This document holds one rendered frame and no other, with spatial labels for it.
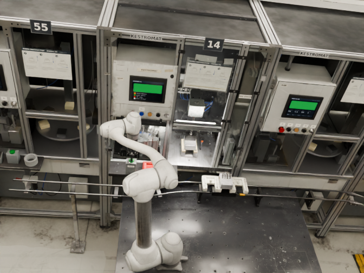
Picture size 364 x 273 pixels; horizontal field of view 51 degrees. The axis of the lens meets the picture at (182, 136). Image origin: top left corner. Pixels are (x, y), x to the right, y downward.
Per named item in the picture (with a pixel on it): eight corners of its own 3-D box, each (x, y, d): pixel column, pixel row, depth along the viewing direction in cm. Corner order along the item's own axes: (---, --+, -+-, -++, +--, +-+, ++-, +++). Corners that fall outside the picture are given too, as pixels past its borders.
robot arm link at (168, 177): (170, 156, 231) (149, 161, 226) (183, 174, 219) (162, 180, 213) (168, 171, 239) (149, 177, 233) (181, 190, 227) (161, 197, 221)
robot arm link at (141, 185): (162, 269, 253) (131, 281, 244) (153, 253, 265) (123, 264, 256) (162, 175, 215) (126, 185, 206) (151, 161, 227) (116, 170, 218)
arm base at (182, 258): (187, 272, 264) (188, 267, 260) (155, 271, 261) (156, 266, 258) (186, 248, 277) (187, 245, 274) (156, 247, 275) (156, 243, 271)
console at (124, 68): (112, 118, 271) (112, 62, 241) (116, 95, 292) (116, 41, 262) (170, 123, 275) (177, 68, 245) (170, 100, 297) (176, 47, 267)
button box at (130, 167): (125, 174, 294) (125, 163, 286) (125, 166, 300) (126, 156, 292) (135, 174, 295) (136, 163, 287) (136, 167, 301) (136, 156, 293)
